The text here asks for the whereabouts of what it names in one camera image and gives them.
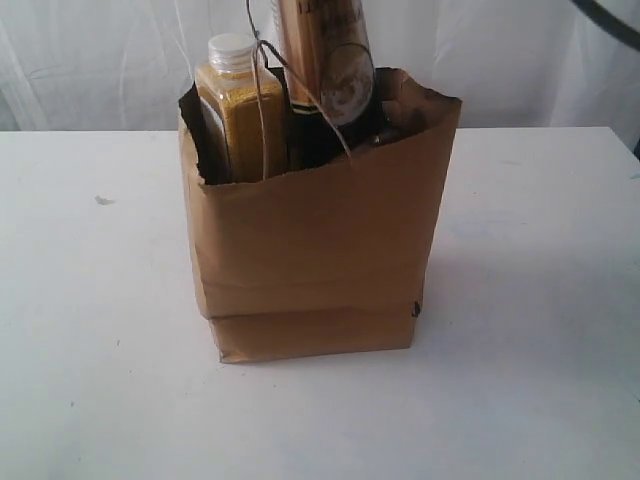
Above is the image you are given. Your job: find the yellow millet grain pack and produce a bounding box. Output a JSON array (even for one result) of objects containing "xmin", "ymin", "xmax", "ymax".
[{"xmin": 195, "ymin": 33, "xmax": 289, "ymax": 183}]

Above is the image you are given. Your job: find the spaghetti package dark blue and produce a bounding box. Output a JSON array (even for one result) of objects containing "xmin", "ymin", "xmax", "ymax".
[{"xmin": 272, "ymin": 0, "xmax": 385, "ymax": 169}]

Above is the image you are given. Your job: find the brown paper shopping bag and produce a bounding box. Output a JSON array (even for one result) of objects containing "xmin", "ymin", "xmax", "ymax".
[{"xmin": 177, "ymin": 0, "xmax": 463, "ymax": 365}]

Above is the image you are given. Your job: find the white backdrop sheet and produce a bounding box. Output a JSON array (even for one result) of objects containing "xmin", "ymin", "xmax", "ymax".
[{"xmin": 1, "ymin": 1, "xmax": 639, "ymax": 144}]

